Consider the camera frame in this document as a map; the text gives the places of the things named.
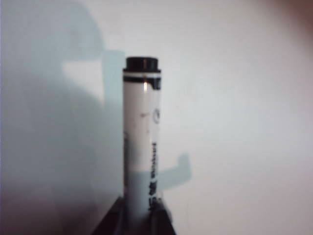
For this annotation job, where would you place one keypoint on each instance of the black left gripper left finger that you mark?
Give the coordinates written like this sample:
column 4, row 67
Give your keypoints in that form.
column 115, row 220

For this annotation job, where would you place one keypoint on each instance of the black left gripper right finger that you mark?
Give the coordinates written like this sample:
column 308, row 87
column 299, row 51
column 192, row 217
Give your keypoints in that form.
column 163, row 222

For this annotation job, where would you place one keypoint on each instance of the black whiteboard marker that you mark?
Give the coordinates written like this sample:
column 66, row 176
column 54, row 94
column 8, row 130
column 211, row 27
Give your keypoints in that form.
column 141, row 122

